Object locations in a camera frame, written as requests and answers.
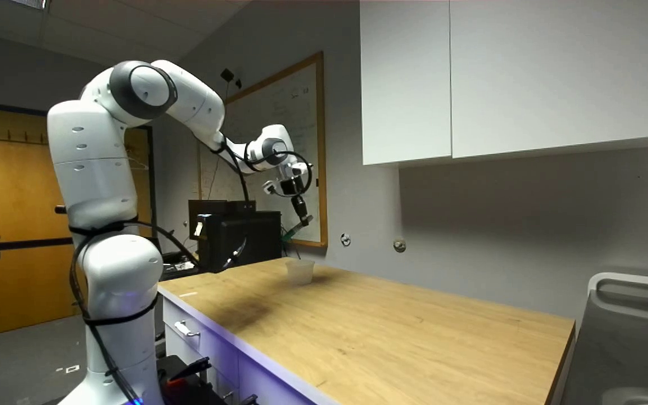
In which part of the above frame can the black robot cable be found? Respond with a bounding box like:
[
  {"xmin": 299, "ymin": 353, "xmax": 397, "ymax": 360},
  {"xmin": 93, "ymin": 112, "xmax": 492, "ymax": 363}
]
[{"xmin": 65, "ymin": 138, "xmax": 316, "ymax": 405}]

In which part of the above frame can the white wall cabinet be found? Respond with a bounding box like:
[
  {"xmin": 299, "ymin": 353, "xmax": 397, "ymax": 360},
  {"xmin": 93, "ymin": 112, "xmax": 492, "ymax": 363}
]
[{"xmin": 361, "ymin": 0, "xmax": 648, "ymax": 165}]

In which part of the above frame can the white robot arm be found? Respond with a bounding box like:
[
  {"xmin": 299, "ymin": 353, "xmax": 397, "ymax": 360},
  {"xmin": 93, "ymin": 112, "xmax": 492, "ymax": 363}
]
[{"xmin": 48, "ymin": 58, "xmax": 310, "ymax": 405}]

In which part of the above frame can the black box on counter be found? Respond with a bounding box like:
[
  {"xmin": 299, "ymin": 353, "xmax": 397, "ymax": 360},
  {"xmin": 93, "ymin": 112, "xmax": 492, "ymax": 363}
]
[{"xmin": 189, "ymin": 201, "xmax": 283, "ymax": 273}]

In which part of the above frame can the clear plastic cup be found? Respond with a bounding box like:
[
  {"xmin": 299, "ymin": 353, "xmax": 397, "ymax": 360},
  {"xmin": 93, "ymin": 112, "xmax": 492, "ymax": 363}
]
[{"xmin": 287, "ymin": 258, "xmax": 316, "ymax": 287}]

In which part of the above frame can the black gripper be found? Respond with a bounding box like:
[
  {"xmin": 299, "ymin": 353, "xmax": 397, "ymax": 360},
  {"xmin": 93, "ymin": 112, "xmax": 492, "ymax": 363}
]
[{"xmin": 281, "ymin": 177, "xmax": 314, "ymax": 226}]

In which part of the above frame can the wooden door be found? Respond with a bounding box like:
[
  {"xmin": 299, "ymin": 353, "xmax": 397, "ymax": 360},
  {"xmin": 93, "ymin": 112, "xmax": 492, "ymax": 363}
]
[{"xmin": 0, "ymin": 108, "xmax": 76, "ymax": 334}]

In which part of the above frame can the white drawer cabinet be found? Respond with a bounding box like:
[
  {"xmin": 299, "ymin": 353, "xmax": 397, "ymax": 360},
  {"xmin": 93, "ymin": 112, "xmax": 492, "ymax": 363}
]
[{"xmin": 162, "ymin": 293, "xmax": 329, "ymax": 405}]

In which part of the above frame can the wood framed whiteboard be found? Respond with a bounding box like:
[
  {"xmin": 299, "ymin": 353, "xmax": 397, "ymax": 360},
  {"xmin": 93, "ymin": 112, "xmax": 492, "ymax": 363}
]
[{"xmin": 199, "ymin": 55, "xmax": 329, "ymax": 251}]

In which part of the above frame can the green pen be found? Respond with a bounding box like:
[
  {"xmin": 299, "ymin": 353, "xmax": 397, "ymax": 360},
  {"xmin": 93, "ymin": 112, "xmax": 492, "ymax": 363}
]
[{"xmin": 281, "ymin": 219, "xmax": 310, "ymax": 245}]

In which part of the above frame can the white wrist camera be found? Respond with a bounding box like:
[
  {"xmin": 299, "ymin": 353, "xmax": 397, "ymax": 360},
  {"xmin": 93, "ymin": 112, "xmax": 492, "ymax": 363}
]
[{"xmin": 264, "ymin": 181, "xmax": 283, "ymax": 195}]

